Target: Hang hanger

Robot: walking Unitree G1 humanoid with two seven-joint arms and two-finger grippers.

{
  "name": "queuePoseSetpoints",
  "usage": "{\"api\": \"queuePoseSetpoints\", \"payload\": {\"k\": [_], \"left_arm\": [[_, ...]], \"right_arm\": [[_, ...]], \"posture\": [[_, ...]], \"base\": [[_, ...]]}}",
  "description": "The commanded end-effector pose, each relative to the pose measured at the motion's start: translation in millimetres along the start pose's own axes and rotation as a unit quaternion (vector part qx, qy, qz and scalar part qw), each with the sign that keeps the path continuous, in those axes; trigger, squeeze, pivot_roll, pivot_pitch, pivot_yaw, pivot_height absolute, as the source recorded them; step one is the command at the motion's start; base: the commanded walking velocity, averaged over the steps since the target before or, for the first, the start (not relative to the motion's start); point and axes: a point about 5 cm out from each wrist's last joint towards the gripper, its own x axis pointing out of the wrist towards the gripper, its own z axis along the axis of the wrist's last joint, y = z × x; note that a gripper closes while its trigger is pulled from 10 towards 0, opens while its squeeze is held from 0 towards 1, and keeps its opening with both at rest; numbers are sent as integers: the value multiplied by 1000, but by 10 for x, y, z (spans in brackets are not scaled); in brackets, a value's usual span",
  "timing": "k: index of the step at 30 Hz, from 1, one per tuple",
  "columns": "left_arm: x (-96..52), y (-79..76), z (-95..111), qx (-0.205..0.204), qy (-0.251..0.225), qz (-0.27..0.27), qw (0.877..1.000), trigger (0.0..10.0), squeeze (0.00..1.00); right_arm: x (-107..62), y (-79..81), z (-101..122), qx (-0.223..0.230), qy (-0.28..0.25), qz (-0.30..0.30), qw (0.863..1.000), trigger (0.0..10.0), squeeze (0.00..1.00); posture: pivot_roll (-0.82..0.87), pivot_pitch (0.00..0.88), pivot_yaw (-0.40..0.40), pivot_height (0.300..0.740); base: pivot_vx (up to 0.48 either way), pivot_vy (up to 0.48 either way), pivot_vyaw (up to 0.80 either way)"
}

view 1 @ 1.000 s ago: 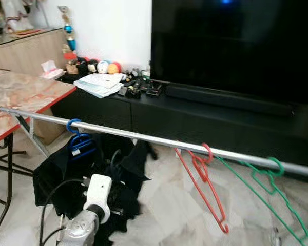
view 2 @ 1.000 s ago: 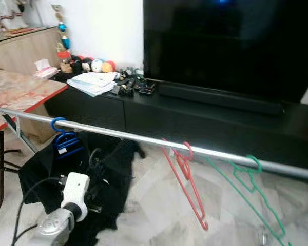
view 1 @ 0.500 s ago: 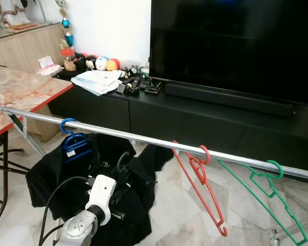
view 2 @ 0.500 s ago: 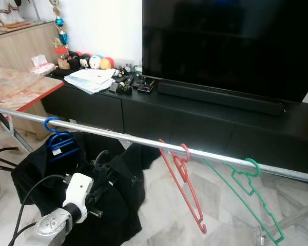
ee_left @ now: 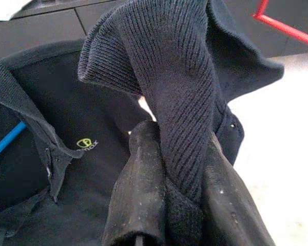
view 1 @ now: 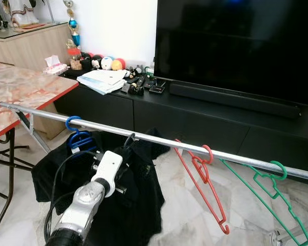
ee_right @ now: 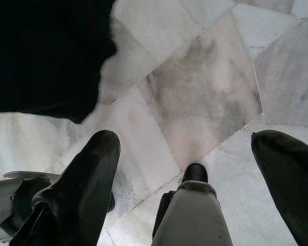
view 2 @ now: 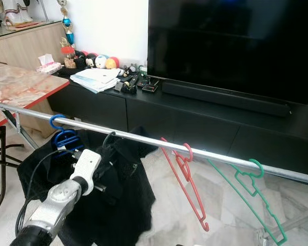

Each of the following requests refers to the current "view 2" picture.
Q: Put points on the black shirt green logo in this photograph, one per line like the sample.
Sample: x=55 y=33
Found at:
x=123 y=205

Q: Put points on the blue plastic hanger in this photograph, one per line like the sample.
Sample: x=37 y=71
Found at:
x=64 y=139

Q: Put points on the red plastic hanger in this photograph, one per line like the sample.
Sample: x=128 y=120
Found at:
x=191 y=152

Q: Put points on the green plastic hanger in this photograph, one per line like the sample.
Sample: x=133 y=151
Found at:
x=262 y=166

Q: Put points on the black polo shirt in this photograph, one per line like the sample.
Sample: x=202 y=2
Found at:
x=33 y=177

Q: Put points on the pink tissue box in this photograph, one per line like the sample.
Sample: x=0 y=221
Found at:
x=50 y=66

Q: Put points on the wooden glass-topped cabinet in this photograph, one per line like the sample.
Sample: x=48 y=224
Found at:
x=28 y=47

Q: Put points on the red lidded jar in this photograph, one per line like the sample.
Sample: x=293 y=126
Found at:
x=69 y=60

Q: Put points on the red tray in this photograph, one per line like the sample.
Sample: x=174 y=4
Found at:
x=28 y=23

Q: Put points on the white paper stack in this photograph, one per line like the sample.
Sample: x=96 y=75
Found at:
x=96 y=79

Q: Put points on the white porcelain figurine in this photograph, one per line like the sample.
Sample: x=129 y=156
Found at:
x=19 y=10

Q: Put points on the black white mouse plush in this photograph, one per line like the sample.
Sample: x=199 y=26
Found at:
x=90 y=61

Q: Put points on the blue gold trophy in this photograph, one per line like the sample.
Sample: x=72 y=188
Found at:
x=66 y=22

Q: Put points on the white round plush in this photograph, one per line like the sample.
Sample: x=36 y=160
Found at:
x=101 y=61

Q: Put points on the orange round plush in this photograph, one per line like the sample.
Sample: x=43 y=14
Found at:
x=113 y=62

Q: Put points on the small black electronic device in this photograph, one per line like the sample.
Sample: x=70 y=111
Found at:
x=150 y=86

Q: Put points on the black tv console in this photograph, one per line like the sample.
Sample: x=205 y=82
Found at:
x=215 y=130

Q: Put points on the black soundbar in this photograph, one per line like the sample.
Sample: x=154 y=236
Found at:
x=226 y=98

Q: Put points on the silver metal clothes rack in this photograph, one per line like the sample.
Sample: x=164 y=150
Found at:
x=226 y=159

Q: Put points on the black television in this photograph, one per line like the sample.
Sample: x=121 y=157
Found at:
x=231 y=46

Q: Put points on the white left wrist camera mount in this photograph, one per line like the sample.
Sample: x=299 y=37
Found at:
x=87 y=169

